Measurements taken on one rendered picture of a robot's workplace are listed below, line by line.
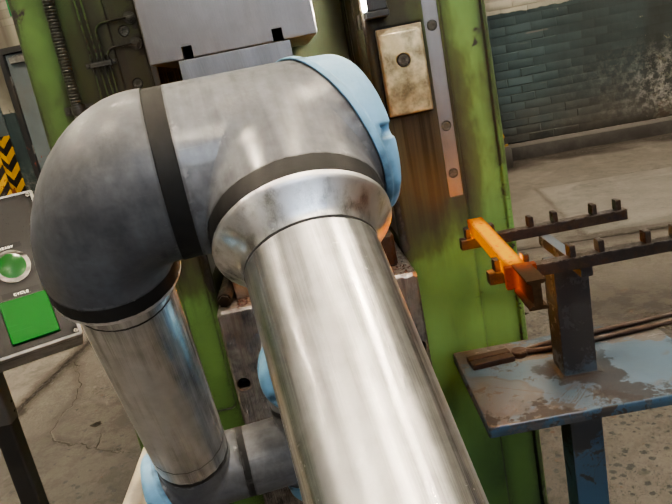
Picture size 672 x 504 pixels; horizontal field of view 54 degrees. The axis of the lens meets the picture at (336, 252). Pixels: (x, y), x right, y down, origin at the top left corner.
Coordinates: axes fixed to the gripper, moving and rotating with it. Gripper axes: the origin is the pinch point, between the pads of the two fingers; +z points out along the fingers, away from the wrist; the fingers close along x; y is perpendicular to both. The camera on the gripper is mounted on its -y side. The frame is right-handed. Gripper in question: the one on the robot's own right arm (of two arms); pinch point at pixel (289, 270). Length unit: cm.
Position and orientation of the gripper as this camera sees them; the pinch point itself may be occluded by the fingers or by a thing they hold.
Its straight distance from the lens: 99.8
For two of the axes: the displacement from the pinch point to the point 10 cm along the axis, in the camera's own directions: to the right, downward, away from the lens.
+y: 2.0, 9.5, 2.3
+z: -0.7, -2.2, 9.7
